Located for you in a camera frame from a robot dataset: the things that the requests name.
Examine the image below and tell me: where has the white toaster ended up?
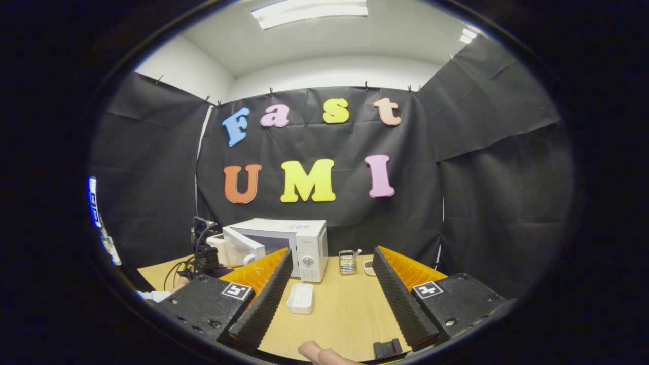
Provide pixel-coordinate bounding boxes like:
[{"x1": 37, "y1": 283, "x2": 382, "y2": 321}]
[{"x1": 206, "y1": 233, "x2": 229, "y2": 267}]

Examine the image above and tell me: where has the black cable bundle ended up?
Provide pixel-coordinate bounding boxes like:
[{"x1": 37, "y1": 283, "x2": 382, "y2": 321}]
[{"x1": 163, "y1": 256, "x2": 203, "y2": 289}]

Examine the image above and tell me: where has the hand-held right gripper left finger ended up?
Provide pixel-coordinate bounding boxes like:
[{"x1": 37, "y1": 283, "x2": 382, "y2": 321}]
[{"x1": 154, "y1": 247, "x2": 295, "y2": 353}]

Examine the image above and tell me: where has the white microwave oven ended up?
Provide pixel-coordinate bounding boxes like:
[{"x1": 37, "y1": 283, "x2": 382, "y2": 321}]
[{"x1": 222, "y1": 218, "x2": 329, "y2": 283}]

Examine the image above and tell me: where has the black plastic clip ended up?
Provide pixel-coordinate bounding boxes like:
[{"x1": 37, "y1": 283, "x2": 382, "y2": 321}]
[{"x1": 373, "y1": 338, "x2": 404, "y2": 360}]

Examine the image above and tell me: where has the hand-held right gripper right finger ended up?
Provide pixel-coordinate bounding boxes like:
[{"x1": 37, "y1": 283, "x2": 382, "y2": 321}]
[{"x1": 372, "y1": 246, "x2": 509, "y2": 352}]

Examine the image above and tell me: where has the long ceiling light panel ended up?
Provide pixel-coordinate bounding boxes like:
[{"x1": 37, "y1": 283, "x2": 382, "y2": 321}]
[{"x1": 251, "y1": 0, "x2": 369, "y2": 30}]

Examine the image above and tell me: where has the white rectangular dish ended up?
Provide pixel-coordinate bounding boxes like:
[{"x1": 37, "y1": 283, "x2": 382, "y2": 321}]
[{"x1": 286, "y1": 283, "x2": 314, "y2": 315}]

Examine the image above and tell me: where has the bright display screen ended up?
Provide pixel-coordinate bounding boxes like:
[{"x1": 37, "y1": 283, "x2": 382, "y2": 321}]
[{"x1": 87, "y1": 176, "x2": 123, "y2": 267}]

